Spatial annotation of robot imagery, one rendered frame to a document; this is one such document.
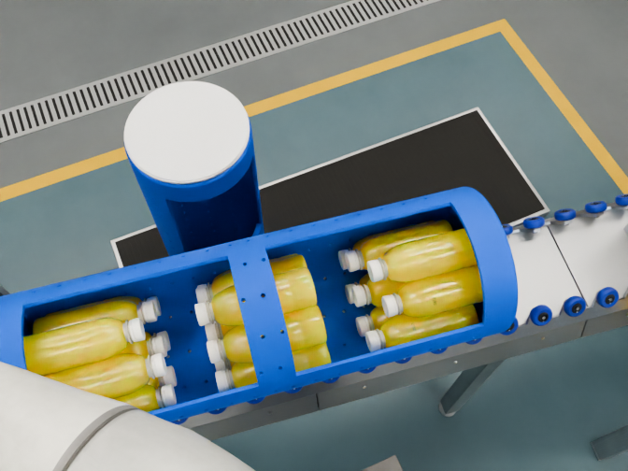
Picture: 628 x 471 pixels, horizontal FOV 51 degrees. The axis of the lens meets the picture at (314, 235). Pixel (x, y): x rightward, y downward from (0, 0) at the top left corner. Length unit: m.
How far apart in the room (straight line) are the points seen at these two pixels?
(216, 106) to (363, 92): 1.45
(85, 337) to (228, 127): 0.59
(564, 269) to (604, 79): 1.78
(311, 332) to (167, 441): 0.73
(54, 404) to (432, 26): 2.88
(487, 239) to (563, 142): 1.80
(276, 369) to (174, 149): 0.59
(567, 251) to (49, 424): 1.27
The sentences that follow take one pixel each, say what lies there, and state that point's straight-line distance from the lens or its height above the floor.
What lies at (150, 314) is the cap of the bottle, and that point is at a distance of 1.21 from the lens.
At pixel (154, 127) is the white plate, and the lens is 1.52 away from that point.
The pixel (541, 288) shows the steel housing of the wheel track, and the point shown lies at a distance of 1.50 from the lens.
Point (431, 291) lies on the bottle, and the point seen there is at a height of 1.15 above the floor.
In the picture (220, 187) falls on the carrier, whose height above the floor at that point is 0.99.
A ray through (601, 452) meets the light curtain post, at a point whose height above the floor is 0.05.
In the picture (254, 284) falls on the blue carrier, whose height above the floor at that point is 1.23.
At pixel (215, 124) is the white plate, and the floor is 1.04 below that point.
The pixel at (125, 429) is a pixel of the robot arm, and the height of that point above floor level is 1.80.
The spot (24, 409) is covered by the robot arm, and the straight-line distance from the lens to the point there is 0.49.
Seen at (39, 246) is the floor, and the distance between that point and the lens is 2.68.
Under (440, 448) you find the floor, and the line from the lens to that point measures 2.30.
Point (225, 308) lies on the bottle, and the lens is 1.13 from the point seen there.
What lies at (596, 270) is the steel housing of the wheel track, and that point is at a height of 0.93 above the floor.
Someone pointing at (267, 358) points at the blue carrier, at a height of 1.18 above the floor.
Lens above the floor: 2.23
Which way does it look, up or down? 63 degrees down
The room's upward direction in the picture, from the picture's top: 1 degrees clockwise
